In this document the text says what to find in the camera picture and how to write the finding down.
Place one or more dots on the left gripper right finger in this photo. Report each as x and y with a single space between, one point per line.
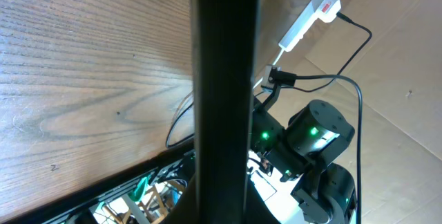
256 212

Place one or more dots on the gold Galaxy smartphone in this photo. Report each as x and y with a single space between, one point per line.
224 34

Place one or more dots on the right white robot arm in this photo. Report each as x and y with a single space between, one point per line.
305 152

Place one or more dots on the white USB charger plug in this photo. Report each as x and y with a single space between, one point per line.
327 10

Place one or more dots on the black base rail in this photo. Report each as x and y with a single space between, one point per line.
156 170

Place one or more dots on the white power strip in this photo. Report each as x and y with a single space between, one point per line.
301 25

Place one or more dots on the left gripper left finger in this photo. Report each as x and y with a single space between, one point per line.
185 212

